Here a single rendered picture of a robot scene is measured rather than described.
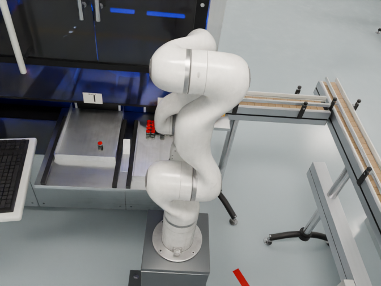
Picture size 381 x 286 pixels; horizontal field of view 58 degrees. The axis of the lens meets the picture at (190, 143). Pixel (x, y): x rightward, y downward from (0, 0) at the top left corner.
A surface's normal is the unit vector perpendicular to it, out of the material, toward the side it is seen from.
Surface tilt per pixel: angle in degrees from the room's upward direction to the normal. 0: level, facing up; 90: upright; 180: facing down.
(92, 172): 0
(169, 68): 56
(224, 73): 52
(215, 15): 90
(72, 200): 90
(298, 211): 0
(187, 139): 89
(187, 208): 30
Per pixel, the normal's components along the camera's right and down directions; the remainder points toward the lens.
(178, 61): 0.06, -0.16
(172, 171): 0.08, -0.49
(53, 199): 0.02, 0.73
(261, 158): 0.11, -0.69
